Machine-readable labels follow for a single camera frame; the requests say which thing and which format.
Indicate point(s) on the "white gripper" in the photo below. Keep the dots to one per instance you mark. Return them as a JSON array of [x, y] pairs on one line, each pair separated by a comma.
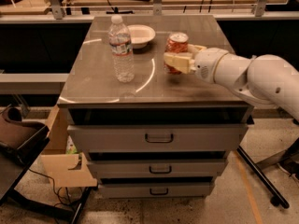
[[206, 64]]

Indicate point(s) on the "red coke can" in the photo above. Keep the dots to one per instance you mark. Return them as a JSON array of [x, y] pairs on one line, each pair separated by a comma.
[[177, 42]]

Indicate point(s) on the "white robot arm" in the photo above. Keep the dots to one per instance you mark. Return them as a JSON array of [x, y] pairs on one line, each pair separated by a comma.
[[264, 81]]

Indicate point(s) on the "clear plastic water bottle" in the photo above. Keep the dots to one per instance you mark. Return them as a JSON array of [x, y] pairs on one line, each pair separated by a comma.
[[120, 42]]

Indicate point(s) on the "white bowl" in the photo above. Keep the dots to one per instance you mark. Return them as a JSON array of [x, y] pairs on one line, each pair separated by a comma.
[[141, 35]]

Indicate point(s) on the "grey drawer cabinet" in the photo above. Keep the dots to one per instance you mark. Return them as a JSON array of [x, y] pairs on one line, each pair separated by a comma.
[[93, 96]]

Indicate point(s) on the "top grey drawer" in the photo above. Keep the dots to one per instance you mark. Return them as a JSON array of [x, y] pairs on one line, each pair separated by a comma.
[[163, 138]]

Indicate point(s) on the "grey drawer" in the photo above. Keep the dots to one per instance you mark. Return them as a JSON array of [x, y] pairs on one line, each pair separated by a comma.
[[158, 168], [163, 138], [156, 190]]

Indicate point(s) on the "bottom grey drawer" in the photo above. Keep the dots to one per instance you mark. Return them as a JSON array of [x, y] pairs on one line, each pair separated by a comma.
[[156, 190]]

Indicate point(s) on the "middle grey drawer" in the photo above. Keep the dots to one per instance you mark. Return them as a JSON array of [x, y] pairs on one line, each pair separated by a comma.
[[158, 168]]

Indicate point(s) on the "dark shoe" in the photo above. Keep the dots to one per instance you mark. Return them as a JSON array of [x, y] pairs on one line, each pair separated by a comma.
[[290, 167]]

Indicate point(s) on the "cardboard box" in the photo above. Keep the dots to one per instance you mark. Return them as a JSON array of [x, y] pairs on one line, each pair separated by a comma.
[[67, 170]]

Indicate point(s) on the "black metal stand leg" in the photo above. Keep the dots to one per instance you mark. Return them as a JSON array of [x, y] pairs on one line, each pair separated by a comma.
[[277, 199]]

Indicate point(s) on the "brown chair seat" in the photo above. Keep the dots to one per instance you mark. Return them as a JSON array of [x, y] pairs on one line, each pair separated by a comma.
[[18, 138]]

